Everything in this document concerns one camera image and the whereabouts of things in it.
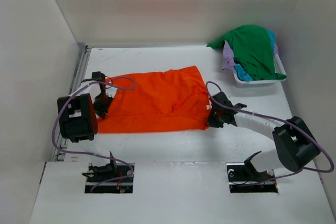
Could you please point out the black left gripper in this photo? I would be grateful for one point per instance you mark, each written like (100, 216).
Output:
(102, 112)

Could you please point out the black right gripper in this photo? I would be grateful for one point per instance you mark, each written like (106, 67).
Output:
(211, 122)

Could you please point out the orange t shirt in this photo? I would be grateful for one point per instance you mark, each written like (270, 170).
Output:
(175, 100)

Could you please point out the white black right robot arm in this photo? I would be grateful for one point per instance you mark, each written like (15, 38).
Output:
(292, 151)

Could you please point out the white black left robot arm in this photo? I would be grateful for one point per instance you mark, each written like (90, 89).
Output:
(79, 120)

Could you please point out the teal t shirt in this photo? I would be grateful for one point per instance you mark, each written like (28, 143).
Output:
(253, 53)

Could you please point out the lilac t shirt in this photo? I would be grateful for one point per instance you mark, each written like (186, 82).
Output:
(228, 63)

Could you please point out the green t shirt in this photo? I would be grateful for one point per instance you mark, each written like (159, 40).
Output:
(229, 37)

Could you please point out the white plastic basket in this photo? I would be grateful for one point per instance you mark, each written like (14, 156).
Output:
(279, 68)

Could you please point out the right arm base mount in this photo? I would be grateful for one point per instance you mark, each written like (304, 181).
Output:
(244, 179)

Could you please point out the aluminium frame rail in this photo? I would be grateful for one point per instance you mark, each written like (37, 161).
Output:
(78, 75)

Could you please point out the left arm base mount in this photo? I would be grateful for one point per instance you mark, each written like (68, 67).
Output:
(110, 178)

